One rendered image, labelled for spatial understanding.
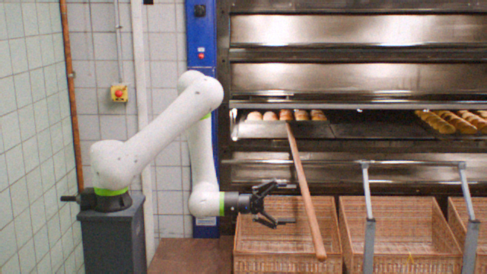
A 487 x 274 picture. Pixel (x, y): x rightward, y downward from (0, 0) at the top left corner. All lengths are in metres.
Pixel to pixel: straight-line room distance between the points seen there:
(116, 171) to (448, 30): 1.96
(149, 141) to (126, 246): 0.44
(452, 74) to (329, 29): 0.73
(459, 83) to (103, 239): 2.04
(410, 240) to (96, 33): 2.12
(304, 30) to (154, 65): 0.85
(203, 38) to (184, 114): 1.12
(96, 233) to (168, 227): 1.23
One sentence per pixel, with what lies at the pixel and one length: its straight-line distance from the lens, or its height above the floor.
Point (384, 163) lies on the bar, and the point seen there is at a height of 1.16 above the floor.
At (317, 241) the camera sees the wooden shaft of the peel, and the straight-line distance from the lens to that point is 1.68.
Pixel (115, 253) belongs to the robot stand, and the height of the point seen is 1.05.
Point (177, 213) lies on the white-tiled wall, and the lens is 3.11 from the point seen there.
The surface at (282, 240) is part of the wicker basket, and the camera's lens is 3.03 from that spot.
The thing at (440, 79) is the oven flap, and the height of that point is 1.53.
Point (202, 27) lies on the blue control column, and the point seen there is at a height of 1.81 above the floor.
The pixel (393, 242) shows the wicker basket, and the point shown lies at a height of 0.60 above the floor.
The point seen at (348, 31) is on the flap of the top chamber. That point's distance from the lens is 2.85.
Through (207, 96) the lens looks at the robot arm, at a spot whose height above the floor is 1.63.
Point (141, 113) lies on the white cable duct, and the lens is 2.95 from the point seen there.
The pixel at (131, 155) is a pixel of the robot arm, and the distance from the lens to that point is 1.74.
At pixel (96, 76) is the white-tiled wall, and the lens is 3.00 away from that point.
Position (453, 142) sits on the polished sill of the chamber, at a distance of 3.11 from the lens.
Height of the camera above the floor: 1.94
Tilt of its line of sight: 15 degrees down
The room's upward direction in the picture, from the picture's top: straight up
